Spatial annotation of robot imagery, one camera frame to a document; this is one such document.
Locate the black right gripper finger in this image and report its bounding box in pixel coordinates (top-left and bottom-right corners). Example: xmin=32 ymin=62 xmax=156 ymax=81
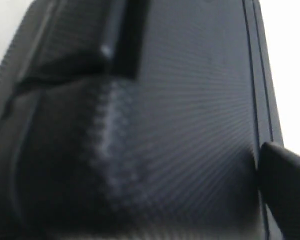
xmin=257 ymin=142 xmax=300 ymax=240

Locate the black plastic carry case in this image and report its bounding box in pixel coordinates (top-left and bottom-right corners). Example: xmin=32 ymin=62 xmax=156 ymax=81
xmin=0 ymin=0 xmax=284 ymax=240

